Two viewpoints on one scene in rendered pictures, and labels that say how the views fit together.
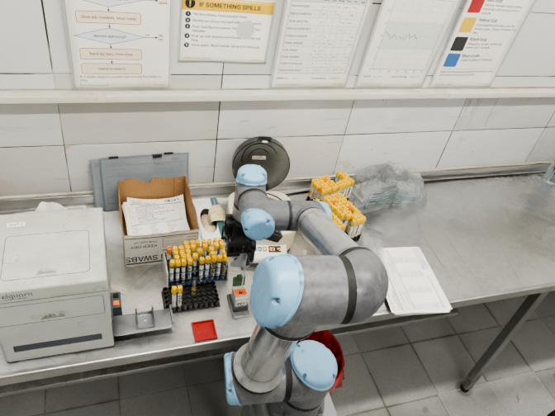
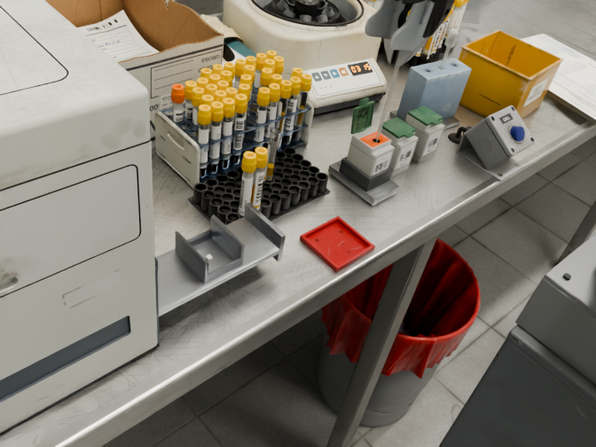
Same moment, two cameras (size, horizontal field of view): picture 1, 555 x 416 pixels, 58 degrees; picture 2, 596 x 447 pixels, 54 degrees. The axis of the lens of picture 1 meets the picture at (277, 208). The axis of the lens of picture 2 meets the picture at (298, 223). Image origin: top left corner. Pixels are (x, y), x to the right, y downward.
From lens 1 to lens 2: 0.98 m
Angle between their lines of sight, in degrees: 18
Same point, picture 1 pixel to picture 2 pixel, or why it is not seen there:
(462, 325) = (513, 194)
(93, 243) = (27, 15)
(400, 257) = not seen: hidden behind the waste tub
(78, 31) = not seen: outside the picture
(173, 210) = (121, 42)
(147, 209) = not seen: hidden behind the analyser
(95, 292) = (114, 155)
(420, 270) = (576, 60)
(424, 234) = (529, 21)
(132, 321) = (178, 269)
